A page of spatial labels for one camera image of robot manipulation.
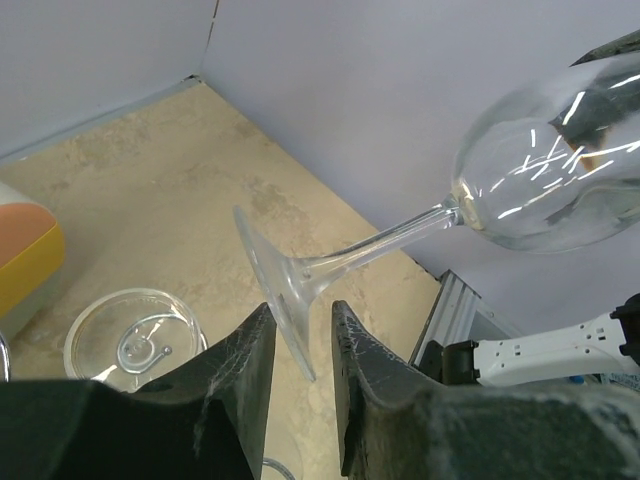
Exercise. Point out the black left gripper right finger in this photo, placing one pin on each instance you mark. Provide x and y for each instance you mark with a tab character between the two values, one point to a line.
396	423

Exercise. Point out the clear flute glass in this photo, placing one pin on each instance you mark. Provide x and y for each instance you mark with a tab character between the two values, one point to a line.
515	182
131	337

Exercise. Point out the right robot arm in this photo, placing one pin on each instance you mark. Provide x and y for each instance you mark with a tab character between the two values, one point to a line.
608	343

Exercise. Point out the clear flute glass front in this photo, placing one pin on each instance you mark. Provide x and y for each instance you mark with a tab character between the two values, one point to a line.
515	182

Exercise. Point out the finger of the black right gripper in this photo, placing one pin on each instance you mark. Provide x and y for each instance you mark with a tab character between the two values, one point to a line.
603	118

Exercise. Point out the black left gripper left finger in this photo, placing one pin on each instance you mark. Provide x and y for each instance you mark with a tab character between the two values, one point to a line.
204	420

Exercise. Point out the white round drawer cabinet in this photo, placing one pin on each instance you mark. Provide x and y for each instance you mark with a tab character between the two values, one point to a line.
32	254

